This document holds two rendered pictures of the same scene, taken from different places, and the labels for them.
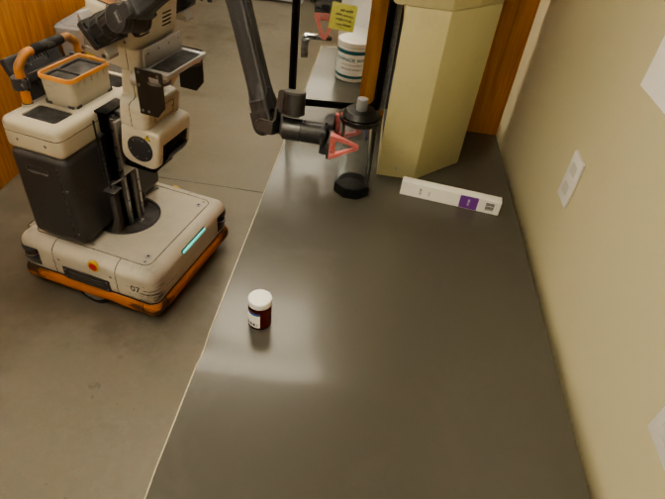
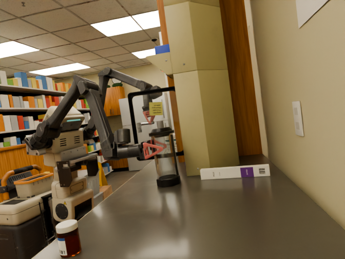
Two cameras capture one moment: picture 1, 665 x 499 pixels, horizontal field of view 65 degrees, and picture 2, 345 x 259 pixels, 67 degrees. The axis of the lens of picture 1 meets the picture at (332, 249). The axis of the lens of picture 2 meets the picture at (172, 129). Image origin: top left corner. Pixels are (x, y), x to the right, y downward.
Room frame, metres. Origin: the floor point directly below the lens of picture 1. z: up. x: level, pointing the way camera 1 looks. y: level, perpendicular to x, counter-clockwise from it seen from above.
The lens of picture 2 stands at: (0.16, -0.22, 1.22)
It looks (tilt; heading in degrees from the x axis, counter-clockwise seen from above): 3 degrees down; 8
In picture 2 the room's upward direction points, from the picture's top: 8 degrees counter-clockwise
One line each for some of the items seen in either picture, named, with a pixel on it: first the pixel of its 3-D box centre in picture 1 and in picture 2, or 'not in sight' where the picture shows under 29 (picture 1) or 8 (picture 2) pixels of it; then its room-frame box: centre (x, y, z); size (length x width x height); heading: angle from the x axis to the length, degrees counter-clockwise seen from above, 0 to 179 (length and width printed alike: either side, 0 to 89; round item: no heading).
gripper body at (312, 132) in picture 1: (315, 133); (138, 150); (1.24, 0.08, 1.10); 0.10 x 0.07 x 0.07; 178
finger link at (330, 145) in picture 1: (340, 143); (152, 149); (1.21, 0.01, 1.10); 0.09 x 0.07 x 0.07; 88
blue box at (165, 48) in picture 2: not in sight; (166, 55); (1.58, -0.05, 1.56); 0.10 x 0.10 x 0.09; 88
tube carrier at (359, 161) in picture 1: (355, 151); (165, 156); (1.24, -0.03, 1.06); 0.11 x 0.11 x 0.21
